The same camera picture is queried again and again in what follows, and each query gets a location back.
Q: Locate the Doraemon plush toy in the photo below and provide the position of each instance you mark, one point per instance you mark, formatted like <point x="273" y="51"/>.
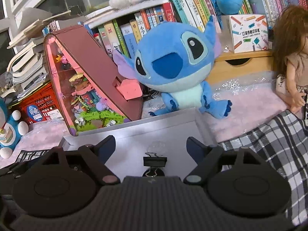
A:
<point x="12" y="129"/>

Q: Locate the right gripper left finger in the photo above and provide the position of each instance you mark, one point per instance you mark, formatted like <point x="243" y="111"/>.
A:
<point x="95" y="157"/>

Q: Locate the white pencil pattern box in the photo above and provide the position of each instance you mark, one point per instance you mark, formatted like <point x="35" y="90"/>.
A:
<point x="245" y="32"/>

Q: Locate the wooden drawer box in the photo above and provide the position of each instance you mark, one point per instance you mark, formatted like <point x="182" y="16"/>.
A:
<point x="229" y="65"/>

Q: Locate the black white plaid cloth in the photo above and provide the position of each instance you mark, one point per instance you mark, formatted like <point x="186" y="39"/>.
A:
<point x="168" y="204"/>

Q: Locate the black round puck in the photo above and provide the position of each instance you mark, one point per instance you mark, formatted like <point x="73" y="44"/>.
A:
<point x="153" y="172"/>

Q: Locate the black binder clip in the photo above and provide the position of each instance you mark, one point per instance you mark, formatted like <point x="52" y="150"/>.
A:
<point x="159" y="162"/>

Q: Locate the row of books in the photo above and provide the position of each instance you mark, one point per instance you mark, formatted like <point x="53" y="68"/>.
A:
<point x="122" y="29"/>

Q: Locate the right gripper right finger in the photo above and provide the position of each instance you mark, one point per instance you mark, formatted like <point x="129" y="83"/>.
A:
<point x="206" y="158"/>

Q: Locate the clear plastic cup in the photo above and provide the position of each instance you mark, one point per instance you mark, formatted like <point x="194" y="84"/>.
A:
<point x="156" y="149"/>

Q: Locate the stack of books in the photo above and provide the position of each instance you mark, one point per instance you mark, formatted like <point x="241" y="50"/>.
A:
<point x="25" y="70"/>

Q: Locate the pink fluffy blanket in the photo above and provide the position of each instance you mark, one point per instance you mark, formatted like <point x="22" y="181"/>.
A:
<point x="232" y="108"/>

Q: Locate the brown haired doll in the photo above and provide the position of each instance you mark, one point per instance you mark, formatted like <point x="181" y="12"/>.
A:
<point x="290" y="57"/>

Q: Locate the pink triangular diorama house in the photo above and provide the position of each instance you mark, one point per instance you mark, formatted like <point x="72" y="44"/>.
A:
<point x="86" y="82"/>

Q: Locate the red plastic crate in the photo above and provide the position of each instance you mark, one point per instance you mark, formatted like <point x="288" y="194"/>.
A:
<point x="42" y="105"/>

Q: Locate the Stitch plush toy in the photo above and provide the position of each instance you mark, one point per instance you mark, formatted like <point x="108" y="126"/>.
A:
<point x="174" y="59"/>

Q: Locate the white shallow cardboard box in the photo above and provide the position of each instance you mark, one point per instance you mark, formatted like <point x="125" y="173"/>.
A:
<point x="132" y="140"/>

